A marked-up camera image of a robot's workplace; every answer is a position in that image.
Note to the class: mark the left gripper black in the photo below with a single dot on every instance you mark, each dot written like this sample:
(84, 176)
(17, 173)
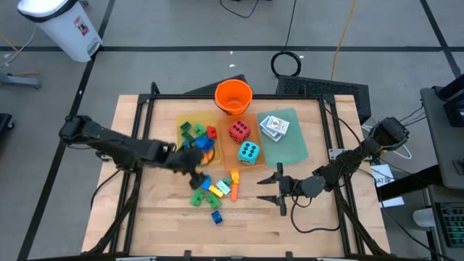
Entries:
(186, 161)

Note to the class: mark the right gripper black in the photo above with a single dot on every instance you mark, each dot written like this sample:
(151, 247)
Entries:
(301, 186)

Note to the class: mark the yellow toy brick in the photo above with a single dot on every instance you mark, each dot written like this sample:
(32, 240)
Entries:
(216, 191)
(235, 177)

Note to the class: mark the orange toy brick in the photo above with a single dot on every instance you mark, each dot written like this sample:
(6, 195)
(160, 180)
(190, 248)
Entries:
(208, 157)

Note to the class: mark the pale turquoise toy brick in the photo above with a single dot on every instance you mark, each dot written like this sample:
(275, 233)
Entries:
(223, 187)

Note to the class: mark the long red-orange toy brick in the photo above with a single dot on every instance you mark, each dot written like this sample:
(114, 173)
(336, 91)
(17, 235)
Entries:
(234, 193)

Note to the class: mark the dark blue toy brick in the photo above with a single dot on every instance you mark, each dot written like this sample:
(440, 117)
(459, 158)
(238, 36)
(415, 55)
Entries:
(186, 144)

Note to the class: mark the teal foam die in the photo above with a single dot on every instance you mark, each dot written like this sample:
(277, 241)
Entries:
(249, 153)

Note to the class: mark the red toy brick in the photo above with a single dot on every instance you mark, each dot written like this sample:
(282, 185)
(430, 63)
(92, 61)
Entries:
(211, 132)

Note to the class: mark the small dark green toy brick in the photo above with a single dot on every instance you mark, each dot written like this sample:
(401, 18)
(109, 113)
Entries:
(185, 126)

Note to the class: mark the red foam die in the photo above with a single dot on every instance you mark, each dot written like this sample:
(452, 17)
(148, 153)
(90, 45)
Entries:
(239, 131)

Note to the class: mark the white bordered playing card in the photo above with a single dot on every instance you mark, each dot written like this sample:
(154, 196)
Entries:
(278, 124)
(263, 123)

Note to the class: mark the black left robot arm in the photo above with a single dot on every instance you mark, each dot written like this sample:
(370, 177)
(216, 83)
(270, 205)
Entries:
(108, 145)

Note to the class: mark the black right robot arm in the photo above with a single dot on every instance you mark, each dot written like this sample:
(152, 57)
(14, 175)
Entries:
(348, 165)

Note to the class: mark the translucent orange plastic tray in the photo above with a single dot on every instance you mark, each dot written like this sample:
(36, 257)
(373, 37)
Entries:
(226, 159)

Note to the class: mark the translucent blue toy brick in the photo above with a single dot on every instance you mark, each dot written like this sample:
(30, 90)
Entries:
(216, 217)

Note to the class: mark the translucent green plastic tray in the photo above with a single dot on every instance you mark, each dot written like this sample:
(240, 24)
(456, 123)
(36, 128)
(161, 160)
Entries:
(290, 152)

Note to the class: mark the translucent yellow plastic tray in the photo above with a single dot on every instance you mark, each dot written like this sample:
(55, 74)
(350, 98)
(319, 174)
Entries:
(197, 117)

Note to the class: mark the grey aluminium mounting plate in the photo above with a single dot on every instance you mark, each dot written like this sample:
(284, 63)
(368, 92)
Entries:
(103, 156)
(335, 154)

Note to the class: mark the orange plastic bucket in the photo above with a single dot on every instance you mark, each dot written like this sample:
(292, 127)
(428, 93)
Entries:
(233, 96)

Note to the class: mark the white paper label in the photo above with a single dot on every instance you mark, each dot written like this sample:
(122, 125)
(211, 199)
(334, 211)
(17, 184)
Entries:
(384, 177)

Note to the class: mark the white paper sheet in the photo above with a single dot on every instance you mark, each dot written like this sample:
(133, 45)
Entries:
(393, 202)

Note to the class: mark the grey side desk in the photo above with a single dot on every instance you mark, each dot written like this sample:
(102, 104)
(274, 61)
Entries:
(440, 145)

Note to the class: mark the black keyboard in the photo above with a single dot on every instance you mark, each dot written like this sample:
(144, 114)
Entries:
(453, 224)

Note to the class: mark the black desk monitor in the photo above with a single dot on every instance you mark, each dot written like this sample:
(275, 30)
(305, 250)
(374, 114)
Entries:
(455, 108)

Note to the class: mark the black floor object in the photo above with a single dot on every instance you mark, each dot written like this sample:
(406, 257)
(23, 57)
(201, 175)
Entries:
(5, 125)

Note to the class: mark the white pedal trash bin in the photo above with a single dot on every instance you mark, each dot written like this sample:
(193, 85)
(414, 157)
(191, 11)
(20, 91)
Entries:
(65, 29)

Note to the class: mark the grey stand foot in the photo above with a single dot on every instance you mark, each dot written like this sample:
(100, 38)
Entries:
(21, 80)

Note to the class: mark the black aluminium table frame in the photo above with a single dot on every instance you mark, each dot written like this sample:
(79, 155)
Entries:
(174, 96)

